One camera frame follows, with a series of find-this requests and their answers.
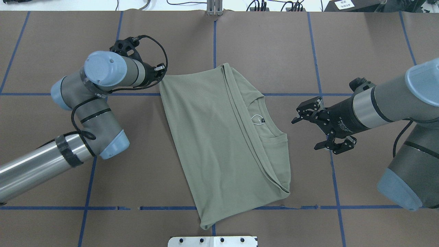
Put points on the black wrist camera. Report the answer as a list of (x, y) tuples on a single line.
[(359, 85), (126, 47)]

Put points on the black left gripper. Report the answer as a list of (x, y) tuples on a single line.
[(149, 74)]

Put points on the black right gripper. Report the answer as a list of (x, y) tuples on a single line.
[(340, 118)]

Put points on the white central pedestal column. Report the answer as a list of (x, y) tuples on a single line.
[(213, 241)]

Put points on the aluminium frame post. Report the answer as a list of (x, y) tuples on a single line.
[(214, 7)]

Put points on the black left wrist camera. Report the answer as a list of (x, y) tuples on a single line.
[(126, 47)]

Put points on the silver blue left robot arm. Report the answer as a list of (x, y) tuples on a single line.
[(97, 132)]

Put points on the olive green long-sleeve shirt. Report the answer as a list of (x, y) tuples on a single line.
[(233, 155)]

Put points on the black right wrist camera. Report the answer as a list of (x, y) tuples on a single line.
[(359, 85)]

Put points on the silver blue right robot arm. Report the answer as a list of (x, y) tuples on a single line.
[(412, 178)]

